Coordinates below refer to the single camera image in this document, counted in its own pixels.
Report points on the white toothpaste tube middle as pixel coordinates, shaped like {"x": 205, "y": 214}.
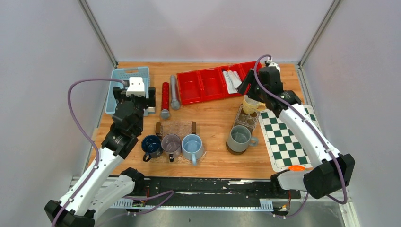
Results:
{"x": 233, "y": 79}

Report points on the red glitter microphone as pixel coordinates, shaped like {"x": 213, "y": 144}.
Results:
{"x": 165, "y": 113}

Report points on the grey green mug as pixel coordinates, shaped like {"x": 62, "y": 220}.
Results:
{"x": 239, "y": 140}

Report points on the grey toothpaste tube right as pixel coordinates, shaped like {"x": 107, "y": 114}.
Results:
{"x": 238, "y": 77}

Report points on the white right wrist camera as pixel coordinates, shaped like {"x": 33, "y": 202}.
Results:
{"x": 272, "y": 64}

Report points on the white toy brick block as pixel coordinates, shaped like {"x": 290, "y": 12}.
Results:
{"x": 151, "y": 110}

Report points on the clear textured plastic sheet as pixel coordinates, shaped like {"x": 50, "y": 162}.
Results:
{"x": 250, "y": 121}

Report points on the purple grey mug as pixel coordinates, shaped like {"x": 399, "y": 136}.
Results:
{"x": 171, "y": 144}

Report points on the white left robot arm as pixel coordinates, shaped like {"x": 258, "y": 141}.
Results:
{"x": 85, "y": 202}

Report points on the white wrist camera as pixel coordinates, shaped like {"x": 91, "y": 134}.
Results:
{"x": 272, "y": 64}
{"x": 136, "y": 87}

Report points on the left aluminium frame post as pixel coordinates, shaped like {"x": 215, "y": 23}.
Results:
{"x": 98, "y": 31}

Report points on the brown oval wooden tray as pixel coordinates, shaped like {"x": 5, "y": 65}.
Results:
{"x": 240, "y": 136}

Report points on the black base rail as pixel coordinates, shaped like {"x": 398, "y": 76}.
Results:
{"x": 188, "y": 192}

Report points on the dark blue mug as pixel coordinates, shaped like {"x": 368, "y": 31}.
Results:
{"x": 151, "y": 146}

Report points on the silver microphone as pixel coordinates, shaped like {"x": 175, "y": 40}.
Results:
{"x": 175, "y": 103}

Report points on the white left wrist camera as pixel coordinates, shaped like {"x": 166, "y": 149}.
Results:
{"x": 136, "y": 87}

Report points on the aluminium corner frame post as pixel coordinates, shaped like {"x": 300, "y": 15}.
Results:
{"x": 319, "y": 32}

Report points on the light blue mug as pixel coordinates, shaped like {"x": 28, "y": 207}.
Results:
{"x": 192, "y": 148}

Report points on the light blue plastic basket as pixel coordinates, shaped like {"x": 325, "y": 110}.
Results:
{"x": 125, "y": 74}

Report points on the white toothpaste tube left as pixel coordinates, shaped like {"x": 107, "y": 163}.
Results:
{"x": 230, "y": 86}

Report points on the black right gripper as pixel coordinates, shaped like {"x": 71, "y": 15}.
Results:
{"x": 248, "y": 79}

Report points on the white toothpaste tube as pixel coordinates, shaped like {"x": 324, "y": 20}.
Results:
{"x": 230, "y": 86}
{"x": 233, "y": 79}

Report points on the green white chessboard mat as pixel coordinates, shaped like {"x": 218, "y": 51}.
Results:
{"x": 282, "y": 146}

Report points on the red bin with toothpaste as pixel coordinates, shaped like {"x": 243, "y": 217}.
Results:
{"x": 233, "y": 67}

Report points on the cream yellow mug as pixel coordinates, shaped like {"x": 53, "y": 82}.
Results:
{"x": 250, "y": 106}

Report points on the orange green tape roll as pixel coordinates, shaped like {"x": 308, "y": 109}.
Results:
{"x": 296, "y": 168}

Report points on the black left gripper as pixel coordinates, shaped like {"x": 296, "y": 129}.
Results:
{"x": 120, "y": 94}

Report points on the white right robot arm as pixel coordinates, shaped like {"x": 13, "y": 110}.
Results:
{"x": 332, "y": 170}

